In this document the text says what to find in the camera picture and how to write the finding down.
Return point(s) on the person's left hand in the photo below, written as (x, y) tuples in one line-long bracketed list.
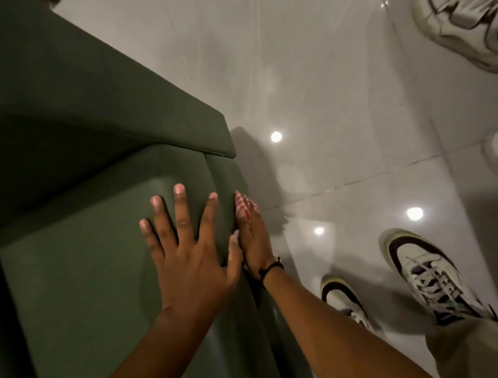
[(190, 272)]

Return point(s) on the green sofa seat cushion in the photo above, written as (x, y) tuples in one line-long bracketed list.
[(77, 280)]

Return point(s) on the person's left little finger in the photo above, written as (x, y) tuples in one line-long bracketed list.
[(149, 239)]

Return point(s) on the person's left middle finger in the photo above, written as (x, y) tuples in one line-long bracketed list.
[(182, 212)]

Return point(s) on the person's left forearm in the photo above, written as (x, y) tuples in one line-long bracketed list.
[(167, 346)]

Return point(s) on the person's left thumb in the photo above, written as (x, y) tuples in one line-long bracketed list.
[(234, 253)]

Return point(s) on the white black sneaker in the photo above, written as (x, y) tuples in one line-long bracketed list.
[(344, 298), (432, 272)]

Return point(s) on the beige trouser leg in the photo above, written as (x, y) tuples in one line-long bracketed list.
[(467, 346)]

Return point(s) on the person's right forearm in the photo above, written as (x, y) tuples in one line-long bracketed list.
[(330, 331)]

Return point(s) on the green sofa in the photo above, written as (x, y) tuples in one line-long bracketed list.
[(85, 97)]

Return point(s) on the person's right fingers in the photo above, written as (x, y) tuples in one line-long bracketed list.
[(243, 210)]

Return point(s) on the person's right hand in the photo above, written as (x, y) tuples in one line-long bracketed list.
[(255, 241)]

